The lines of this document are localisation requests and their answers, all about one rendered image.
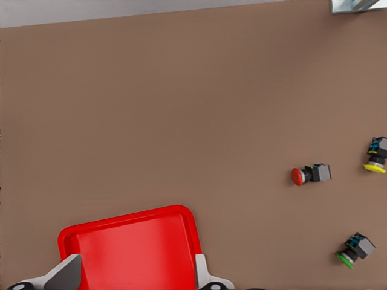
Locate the silver frame post foot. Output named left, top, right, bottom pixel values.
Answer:
left=330, top=0, right=387, bottom=15

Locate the red push-button switch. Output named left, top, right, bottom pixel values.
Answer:
left=291, top=163, right=333, bottom=187

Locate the yellow push-button switch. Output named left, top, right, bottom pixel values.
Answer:
left=362, top=136, right=387, bottom=174

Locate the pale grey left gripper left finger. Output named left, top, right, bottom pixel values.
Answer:
left=6, top=253, right=83, bottom=290

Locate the green push-button switch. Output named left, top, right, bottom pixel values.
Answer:
left=334, top=231, right=377, bottom=270

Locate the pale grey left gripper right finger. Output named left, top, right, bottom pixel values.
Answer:
left=194, top=253, right=236, bottom=290

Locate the red plastic tray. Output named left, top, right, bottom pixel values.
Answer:
left=57, top=204, right=203, bottom=290

